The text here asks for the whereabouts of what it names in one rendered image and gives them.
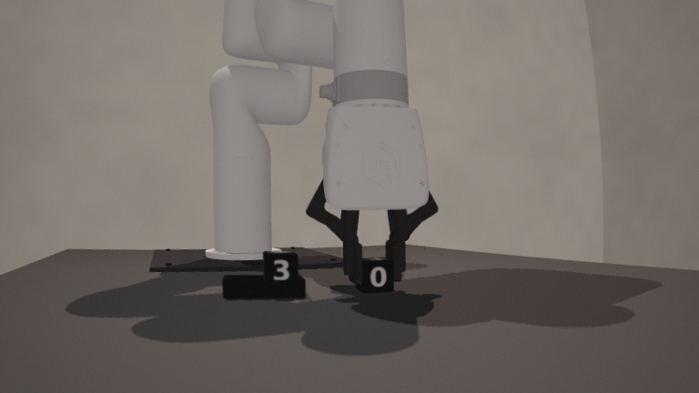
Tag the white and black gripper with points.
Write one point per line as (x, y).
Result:
(377, 163)

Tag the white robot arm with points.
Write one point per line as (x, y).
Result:
(366, 41)

